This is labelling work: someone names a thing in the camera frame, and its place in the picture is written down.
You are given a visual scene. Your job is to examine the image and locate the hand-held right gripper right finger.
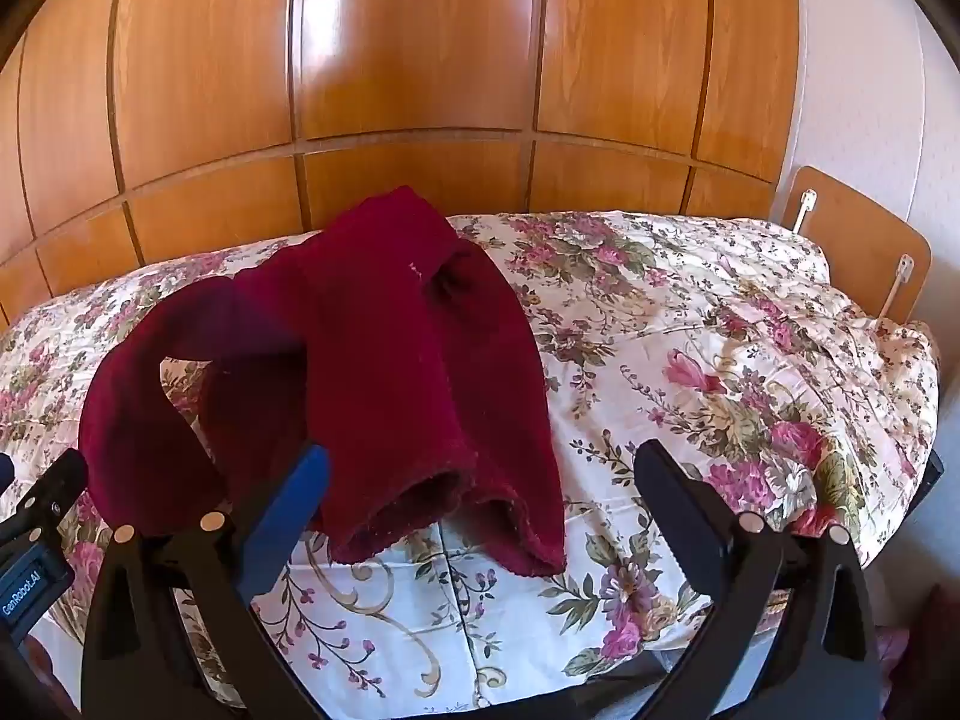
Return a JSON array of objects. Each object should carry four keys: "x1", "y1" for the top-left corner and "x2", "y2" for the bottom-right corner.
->
[{"x1": 634, "y1": 439, "x2": 884, "y2": 720}]

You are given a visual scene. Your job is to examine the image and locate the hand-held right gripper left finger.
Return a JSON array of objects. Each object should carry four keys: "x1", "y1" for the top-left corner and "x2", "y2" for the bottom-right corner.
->
[{"x1": 79, "y1": 444, "x2": 332, "y2": 720}]

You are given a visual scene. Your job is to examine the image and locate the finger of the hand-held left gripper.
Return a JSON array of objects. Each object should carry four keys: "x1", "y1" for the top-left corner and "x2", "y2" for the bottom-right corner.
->
[{"x1": 0, "y1": 448, "x2": 91, "y2": 542}]

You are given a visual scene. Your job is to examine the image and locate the dark red knit sweater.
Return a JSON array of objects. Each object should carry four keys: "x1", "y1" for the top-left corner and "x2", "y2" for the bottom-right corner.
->
[{"x1": 79, "y1": 186, "x2": 568, "y2": 578}]

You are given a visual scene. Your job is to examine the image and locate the floral bedspread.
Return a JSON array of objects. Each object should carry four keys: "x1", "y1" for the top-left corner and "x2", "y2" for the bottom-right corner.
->
[{"x1": 0, "y1": 210, "x2": 943, "y2": 713}]

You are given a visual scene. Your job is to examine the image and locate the wooden headboard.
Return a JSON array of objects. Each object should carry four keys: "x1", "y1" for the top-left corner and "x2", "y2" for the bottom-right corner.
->
[{"x1": 780, "y1": 166, "x2": 933, "y2": 323}]

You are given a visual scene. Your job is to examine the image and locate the wooden wardrobe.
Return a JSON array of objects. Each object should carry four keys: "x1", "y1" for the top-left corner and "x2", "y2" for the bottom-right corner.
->
[{"x1": 0, "y1": 0, "x2": 802, "y2": 316}]

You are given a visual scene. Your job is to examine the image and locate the dark bed frame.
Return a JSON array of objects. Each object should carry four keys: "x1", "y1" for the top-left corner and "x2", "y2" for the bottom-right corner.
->
[{"x1": 900, "y1": 450, "x2": 945, "y2": 541}]

